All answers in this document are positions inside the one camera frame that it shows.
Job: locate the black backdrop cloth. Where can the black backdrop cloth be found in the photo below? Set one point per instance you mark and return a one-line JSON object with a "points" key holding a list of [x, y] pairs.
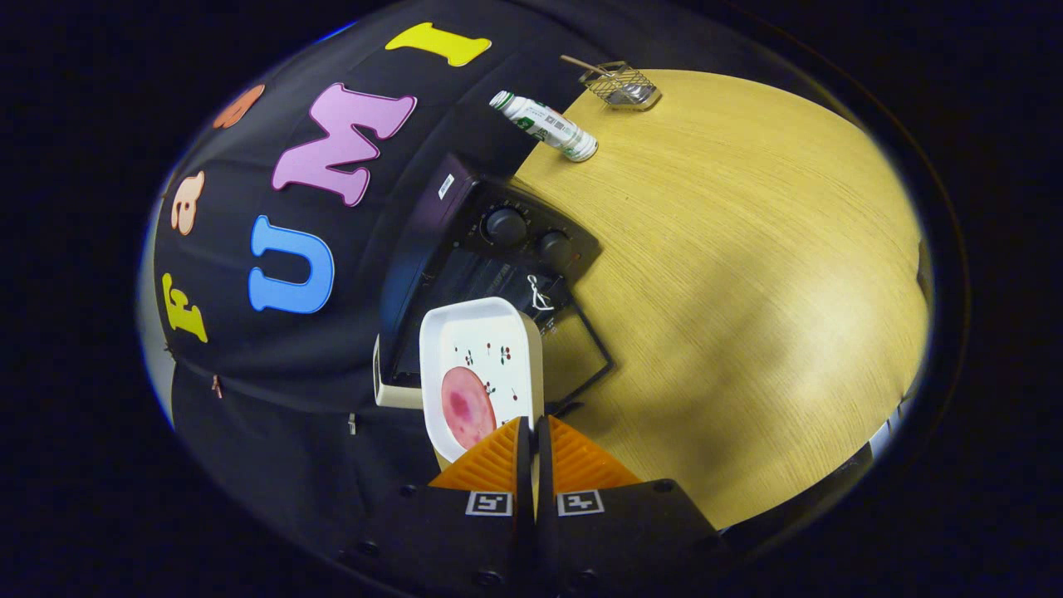
{"points": [[274, 374]]}

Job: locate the white green-label bottle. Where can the white green-label bottle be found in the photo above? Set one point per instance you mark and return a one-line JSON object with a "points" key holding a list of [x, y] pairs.
{"points": [[548, 126]]}

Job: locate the white cherry-print plate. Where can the white cherry-print plate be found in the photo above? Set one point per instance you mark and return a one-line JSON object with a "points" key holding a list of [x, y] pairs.
{"points": [[482, 328]]}

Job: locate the wooden stick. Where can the wooden stick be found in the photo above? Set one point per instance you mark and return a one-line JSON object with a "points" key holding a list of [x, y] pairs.
{"points": [[581, 65]]}

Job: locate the black toaster oven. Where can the black toaster oven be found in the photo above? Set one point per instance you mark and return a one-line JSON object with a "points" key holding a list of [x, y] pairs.
{"points": [[440, 224]]}

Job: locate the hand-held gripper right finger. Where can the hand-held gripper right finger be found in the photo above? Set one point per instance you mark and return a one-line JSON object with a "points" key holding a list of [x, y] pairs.
{"points": [[614, 540]]}

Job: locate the pink ham slice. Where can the pink ham slice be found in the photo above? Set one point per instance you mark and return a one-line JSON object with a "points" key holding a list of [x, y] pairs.
{"points": [[467, 407]]}

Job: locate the white bread toaster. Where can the white bread toaster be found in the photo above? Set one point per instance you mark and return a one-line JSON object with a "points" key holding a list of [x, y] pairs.
{"points": [[394, 397]]}

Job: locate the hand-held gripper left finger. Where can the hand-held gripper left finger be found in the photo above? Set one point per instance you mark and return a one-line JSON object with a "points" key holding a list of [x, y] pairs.
{"points": [[465, 540]]}

